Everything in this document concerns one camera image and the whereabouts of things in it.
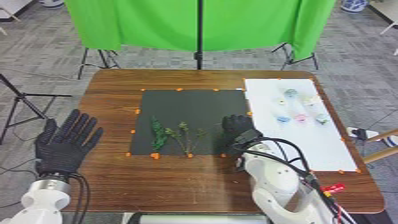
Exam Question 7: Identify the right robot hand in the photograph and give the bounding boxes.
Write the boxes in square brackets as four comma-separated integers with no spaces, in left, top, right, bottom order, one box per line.
[219,114,258,148]

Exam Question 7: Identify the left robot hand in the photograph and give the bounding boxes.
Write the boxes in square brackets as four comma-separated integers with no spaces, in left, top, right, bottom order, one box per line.
[32,108,107,176]

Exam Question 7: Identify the pink flower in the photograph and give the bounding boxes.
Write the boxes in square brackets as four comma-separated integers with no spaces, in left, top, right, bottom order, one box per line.
[292,99,311,124]

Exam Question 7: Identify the dark mat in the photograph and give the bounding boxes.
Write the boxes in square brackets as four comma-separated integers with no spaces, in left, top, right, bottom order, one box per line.
[128,89,251,157]

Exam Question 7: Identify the thin branched green sprig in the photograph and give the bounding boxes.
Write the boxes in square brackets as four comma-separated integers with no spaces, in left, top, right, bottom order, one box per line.
[164,121,210,155]

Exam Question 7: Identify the white sheet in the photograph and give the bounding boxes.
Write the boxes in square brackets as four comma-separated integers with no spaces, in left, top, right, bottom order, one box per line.
[242,78,361,173]

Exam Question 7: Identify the blue flower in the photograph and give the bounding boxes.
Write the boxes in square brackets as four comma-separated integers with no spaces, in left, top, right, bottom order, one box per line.
[276,87,302,124]

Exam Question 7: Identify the leafy green sprig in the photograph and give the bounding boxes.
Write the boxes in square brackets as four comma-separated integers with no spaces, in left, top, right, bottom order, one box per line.
[150,116,171,152]

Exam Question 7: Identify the black tripod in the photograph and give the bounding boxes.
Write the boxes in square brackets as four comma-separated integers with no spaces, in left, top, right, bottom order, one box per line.
[0,73,75,146]

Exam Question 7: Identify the black stand legs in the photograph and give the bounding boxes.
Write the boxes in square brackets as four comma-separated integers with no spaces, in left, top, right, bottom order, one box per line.
[270,42,322,71]
[75,47,123,81]

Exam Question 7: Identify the wooden chair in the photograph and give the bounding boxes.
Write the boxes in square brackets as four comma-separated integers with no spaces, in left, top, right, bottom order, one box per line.
[345,125,398,165]

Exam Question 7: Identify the pale grey bar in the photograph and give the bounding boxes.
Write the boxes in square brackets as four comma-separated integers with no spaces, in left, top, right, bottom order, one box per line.
[127,213,272,224]

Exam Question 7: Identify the black stand pole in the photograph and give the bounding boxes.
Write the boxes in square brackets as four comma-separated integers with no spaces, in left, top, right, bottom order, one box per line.
[192,0,206,71]

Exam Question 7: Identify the black cable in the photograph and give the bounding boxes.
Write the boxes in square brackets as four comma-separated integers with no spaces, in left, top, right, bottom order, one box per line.
[240,136,318,178]
[70,172,93,224]

